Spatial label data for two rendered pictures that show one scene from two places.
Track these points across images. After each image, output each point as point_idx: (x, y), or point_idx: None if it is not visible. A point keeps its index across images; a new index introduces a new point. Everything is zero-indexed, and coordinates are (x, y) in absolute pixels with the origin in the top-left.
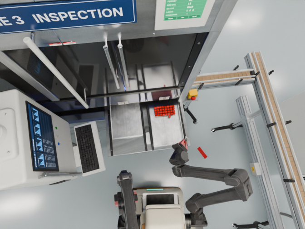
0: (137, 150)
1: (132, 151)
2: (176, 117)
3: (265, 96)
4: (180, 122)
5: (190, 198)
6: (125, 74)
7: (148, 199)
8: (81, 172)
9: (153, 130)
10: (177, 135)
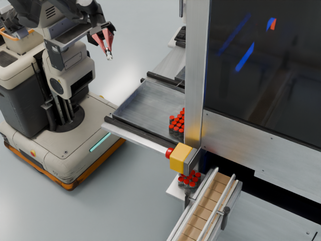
0: (158, 68)
1: (162, 62)
2: (162, 134)
3: None
4: (147, 129)
5: (38, 6)
6: None
7: (88, 24)
8: (181, 11)
9: (170, 95)
10: (133, 118)
